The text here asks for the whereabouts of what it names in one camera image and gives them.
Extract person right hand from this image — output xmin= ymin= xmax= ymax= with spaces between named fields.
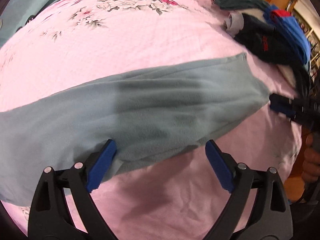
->
xmin=302 ymin=134 xmax=320 ymax=184

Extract small grey sock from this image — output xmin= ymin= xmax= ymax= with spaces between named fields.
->
xmin=224 ymin=12 xmax=244 ymax=37

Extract blue red garment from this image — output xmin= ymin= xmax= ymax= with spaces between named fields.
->
xmin=264 ymin=5 xmax=311 ymax=65

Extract pink floral bed sheet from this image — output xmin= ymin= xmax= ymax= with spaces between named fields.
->
xmin=1 ymin=0 xmax=302 ymax=239

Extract grey fleece pants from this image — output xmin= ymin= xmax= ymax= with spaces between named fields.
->
xmin=1 ymin=53 xmax=269 ymax=206

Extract dark teal garment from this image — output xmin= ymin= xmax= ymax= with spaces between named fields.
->
xmin=214 ymin=0 xmax=270 ymax=11

